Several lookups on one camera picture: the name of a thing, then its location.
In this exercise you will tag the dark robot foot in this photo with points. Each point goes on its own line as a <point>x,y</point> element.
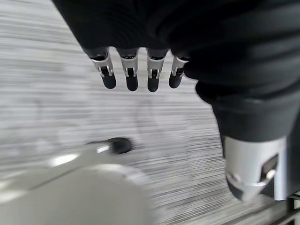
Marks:
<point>120,145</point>

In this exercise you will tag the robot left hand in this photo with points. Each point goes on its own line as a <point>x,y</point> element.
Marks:
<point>178,25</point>

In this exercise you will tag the silver shelf post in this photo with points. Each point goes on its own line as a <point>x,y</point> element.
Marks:
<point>282,164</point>

